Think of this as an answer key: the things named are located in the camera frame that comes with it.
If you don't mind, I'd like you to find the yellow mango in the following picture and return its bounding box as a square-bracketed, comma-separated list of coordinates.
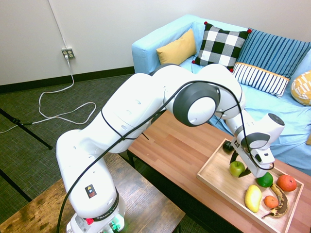
[244, 184, 263, 214]

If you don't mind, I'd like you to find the green apple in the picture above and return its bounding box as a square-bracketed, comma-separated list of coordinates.
[229, 160, 246, 178]

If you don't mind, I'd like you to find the plain mustard pillow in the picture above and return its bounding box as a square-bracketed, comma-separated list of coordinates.
[155, 28, 198, 66]

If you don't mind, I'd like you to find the black white checkered pillow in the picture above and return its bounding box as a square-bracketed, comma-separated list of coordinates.
[191, 21, 252, 73]

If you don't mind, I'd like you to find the black tripod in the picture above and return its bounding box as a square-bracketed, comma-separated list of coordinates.
[0, 107, 53, 150]

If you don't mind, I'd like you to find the black stand leg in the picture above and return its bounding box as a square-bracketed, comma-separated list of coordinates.
[0, 168, 33, 202]

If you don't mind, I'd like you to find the wall power outlet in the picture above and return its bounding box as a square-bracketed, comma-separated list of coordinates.
[61, 48, 76, 60]

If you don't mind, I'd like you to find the light blue sofa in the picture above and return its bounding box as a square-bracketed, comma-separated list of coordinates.
[131, 14, 311, 176]

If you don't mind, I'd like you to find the reddish wood coffee table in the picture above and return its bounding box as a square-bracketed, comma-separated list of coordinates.
[126, 110, 311, 233]

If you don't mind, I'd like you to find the small orange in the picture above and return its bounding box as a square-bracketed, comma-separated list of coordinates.
[263, 195, 279, 209]

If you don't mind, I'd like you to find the large red-orange fruit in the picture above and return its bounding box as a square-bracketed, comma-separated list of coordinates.
[276, 174, 298, 193]

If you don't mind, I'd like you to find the white navy striped pillow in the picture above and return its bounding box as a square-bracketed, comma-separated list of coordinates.
[232, 62, 291, 99]

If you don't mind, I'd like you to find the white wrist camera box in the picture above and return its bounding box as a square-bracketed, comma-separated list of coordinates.
[252, 148, 276, 171]

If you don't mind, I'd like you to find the blue striped pillow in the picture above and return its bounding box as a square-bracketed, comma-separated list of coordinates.
[236, 28, 311, 80]

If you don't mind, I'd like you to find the yellow patterned bolster pillow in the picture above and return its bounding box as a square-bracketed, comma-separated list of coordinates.
[290, 70, 311, 107]

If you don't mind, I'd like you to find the rustic dark wood side table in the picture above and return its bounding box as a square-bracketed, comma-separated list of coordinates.
[0, 152, 186, 233]

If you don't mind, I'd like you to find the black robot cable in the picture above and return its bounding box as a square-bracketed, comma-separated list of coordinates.
[56, 81, 276, 233]

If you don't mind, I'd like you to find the green lime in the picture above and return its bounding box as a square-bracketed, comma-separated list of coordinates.
[256, 171, 274, 188]

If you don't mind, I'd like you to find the spotted brown banana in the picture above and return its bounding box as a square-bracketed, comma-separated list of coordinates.
[261, 183, 289, 219]

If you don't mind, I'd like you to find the wooden tray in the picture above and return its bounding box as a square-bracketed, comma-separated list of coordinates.
[196, 138, 305, 233]

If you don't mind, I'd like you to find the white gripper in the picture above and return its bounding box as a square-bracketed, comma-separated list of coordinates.
[229, 137, 268, 179]

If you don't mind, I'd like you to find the white power cord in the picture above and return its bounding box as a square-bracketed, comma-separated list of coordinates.
[0, 55, 97, 134]

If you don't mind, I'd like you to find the white wall conduit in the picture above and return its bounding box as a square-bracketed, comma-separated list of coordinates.
[47, 0, 68, 49]

